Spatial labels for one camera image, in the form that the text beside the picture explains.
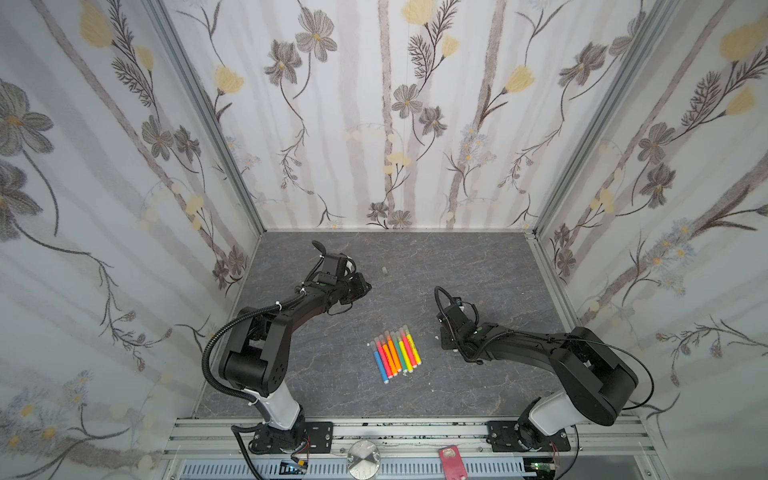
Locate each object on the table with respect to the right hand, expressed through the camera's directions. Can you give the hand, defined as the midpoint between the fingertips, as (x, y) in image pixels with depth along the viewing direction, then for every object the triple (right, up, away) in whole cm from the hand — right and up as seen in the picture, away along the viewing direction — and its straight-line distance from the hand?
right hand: (442, 326), depth 92 cm
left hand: (-23, +15, +1) cm, 28 cm away
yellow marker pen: (-9, -5, -2) cm, 11 cm away
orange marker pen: (-15, -7, -4) cm, 17 cm away
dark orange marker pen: (-17, -8, -4) cm, 19 cm away
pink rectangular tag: (-1, -29, -22) cm, 36 cm away
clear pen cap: (-18, +17, +16) cm, 30 cm away
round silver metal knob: (-22, -19, -33) cm, 44 cm away
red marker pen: (-18, -8, -5) cm, 20 cm away
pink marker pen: (-11, -6, -3) cm, 13 cm away
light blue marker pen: (-18, -13, -8) cm, 24 cm away
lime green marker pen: (-12, -7, -4) cm, 15 cm away
